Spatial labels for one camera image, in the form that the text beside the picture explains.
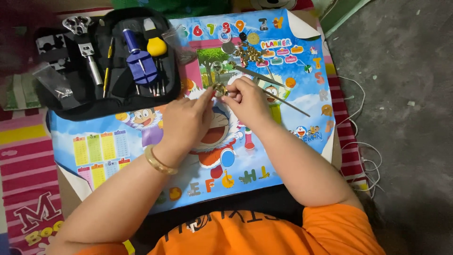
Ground silver case opener wrench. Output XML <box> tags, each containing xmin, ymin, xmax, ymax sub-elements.
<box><xmin>62</xmin><ymin>16</ymin><xmax>104</xmax><ymax>86</ymax></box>

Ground black zip tool case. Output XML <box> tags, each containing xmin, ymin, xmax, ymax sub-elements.
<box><xmin>33</xmin><ymin>7</ymin><xmax>183</xmax><ymax>122</ymax></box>

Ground gold bangle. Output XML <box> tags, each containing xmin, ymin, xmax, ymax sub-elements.
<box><xmin>144</xmin><ymin>144</ymin><xmax>179</xmax><ymax>176</ymax></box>

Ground black watch case holder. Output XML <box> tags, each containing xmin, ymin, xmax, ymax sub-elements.
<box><xmin>35</xmin><ymin>31</ymin><xmax>72</xmax><ymax>72</ymax></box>

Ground white cable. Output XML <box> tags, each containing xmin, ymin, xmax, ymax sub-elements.
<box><xmin>334</xmin><ymin>74</ymin><xmax>385</xmax><ymax>194</ymax></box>

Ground pile of gold band links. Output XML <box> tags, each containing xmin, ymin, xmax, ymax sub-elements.
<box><xmin>230</xmin><ymin>41</ymin><xmax>267</xmax><ymax>68</ymax></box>

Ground green white folded cloth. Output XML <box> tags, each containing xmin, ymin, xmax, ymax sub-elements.
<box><xmin>3</xmin><ymin>72</ymin><xmax>42</xmax><ymax>111</ymax></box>

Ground steel tweezers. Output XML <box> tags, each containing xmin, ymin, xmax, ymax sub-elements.
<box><xmin>234</xmin><ymin>65</ymin><xmax>288</xmax><ymax>88</ymax></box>

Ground orange shirt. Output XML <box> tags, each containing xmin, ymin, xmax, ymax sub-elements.
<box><xmin>74</xmin><ymin>203</ymin><xmax>387</xmax><ymax>255</ymax></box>

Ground striped pink floor mat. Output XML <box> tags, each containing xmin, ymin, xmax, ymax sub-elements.
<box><xmin>0</xmin><ymin>0</ymin><xmax>373</xmax><ymax>255</ymax></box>

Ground yellow handled pry tool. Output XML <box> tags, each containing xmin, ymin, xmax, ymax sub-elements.
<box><xmin>102</xmin><ymin>37</ymin><xmax>115</xmax><ymax>98</ymax></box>

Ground person's left hand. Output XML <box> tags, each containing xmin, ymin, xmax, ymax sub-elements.
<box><xmin>156</xmin><ymin>89</ymin><xmax>217</xmax><ymax>168</ymax></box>

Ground cartoon poster sheet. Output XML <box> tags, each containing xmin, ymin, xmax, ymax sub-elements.
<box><xmin>46</xmin><ymin>8</ymin><xmax>336</xmax><ymax>215</ymax></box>

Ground gold watch case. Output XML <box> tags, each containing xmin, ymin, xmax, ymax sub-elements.
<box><xmin>212</xmin><ymin>82</ymin><xmax>229</xmax><ymax>98</ymax></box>

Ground yellow black handled knife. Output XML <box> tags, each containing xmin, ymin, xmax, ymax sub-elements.
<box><xmin>143</xmin><ymin>18</ymin><xmax>168</xmax><ymax>58</ymax></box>

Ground long thin steel tool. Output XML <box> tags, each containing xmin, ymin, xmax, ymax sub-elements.
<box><xmin>262</xmin><ymin>88</ymin><xmax>311</xmax><ymax>118</ymax></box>

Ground plush toy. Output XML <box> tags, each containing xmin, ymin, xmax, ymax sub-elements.
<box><xmin>249</xmin><ymin>0</ymin><xmax>298</xmax><ymax>11</ymax></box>

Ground person's right hand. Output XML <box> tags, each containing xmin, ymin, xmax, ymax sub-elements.
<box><xmin>221</xmin><ymin>76</ymin><xmax>275</xmax><ymax>132</ymax></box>

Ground clear plastic bag with pins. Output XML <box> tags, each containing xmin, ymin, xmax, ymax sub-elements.
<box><xmin>32</xmin><ymin>63</ymin><xmax>76</xmax><ymax>100</ymax></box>

